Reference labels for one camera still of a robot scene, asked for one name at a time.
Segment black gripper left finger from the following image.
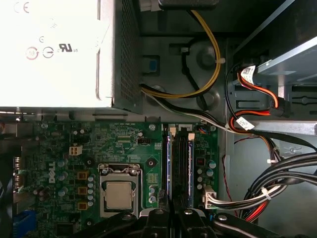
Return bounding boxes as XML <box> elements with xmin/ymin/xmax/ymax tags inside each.
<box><xmin>74</xmin><ymin>190</ymin><xmax>173</xmax><ymax>238</ymax></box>

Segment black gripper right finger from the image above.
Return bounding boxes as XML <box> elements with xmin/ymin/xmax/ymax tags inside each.
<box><xmin>173</xmin><ymin>195</ymin><xmax>283</xmax><ymax>238</ymax></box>

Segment silver CPU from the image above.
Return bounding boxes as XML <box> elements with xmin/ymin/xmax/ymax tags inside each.
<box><xmin>106</xmin><ymin>182</ymin><xmax>134</xmax><ymax>209</ymax></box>

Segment CPU socket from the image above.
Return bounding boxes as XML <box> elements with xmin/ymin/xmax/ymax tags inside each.
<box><xmin>98</xmin><ymin>163</ymin><xmax>145</xmax><ymax>219</ymax></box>

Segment green motherboard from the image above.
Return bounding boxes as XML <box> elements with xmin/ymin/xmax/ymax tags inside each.
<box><xmin>12</xmin><ymin>121</ymin><xmax>220</xmax><ymax>238</ymax></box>

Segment black PC case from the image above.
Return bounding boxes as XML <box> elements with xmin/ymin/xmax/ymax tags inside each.
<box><xmin>0</xmin><ymin>0</ymin><xmax>317</xmax><ymax>238</ymax></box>

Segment grey power supply unit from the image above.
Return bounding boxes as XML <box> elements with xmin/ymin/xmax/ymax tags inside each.
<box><xmin>0</xmin><ymin>0</ymin><xmax>145</xmax><ymax>115</ymax></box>

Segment white connector grey wires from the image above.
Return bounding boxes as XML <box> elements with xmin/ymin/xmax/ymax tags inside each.
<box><xmin>202</xmin><ymin>184</ymin><xmax>281</xmax><ymax>212</ymax></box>

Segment black cable bundle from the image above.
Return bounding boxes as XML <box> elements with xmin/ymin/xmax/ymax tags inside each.
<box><xmin>241</xmin><ymin>138</ymin><xmax>317</xmax><ymax>219</ymax></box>

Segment red and black wire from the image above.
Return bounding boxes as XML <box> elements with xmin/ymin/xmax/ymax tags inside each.
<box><xmin>228</xmin><ymin>66</ymin><xmax>286</xmax><ymax>135</ymax></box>

